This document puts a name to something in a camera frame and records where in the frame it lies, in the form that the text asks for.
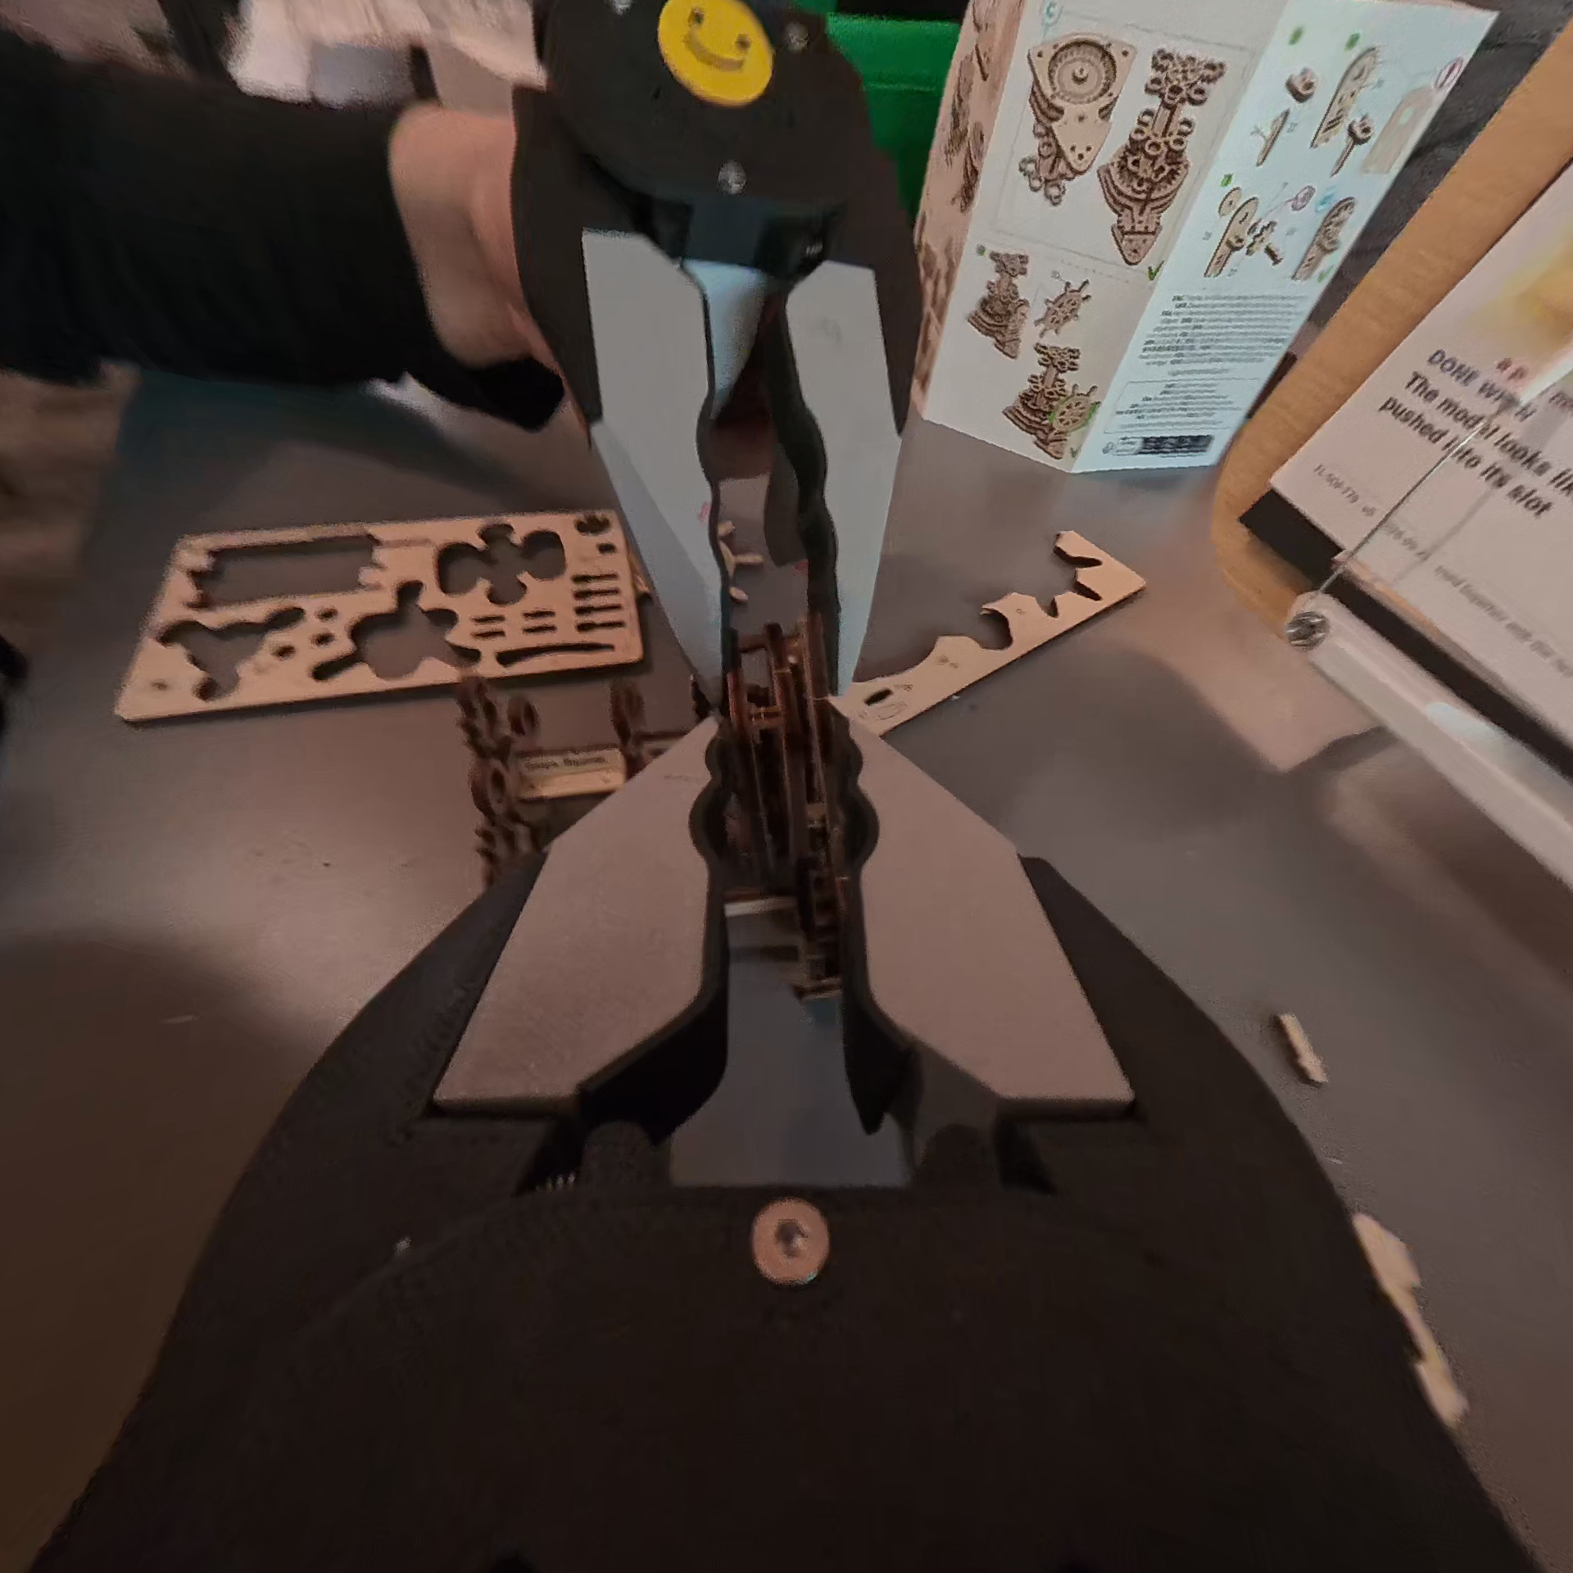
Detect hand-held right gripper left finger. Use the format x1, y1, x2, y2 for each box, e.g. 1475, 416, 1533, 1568
430, 716, 739, 1120

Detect punched-out plywood sheet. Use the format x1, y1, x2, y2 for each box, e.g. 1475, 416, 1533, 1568
114, 510, 649, 725

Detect wooden mechanical model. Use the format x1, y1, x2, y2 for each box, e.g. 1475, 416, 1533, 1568
455, 609, 889, 1000

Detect small keyhole wooden piece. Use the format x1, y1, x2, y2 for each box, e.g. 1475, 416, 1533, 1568
1350, 1210, 1470, 1427

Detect printed instruction sheet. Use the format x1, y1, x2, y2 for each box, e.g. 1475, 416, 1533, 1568
1266, 154, 1573, 689

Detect jagged plywood offcut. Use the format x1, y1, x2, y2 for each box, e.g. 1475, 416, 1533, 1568
848, 528, 1148, 736

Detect folded model instruction booklet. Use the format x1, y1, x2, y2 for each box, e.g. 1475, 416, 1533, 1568
912, 0, 1501, 474

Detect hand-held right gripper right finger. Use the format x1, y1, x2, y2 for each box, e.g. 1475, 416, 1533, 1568
839, 716, 1136, 1139

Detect green plastic bin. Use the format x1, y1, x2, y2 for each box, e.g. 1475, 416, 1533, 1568
824, 10, 972, 218

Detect person's left hand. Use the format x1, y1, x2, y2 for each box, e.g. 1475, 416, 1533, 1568
391, 105, 567, 371

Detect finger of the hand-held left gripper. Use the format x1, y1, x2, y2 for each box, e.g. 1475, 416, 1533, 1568
580, 229, 754, 718
762, 231, 908, 704

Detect person's left forearm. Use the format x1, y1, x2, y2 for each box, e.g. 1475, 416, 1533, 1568
0, 30, 567, 433

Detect white sheet stand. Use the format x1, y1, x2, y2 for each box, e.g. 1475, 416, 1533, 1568
1284, 590, 1573, 892

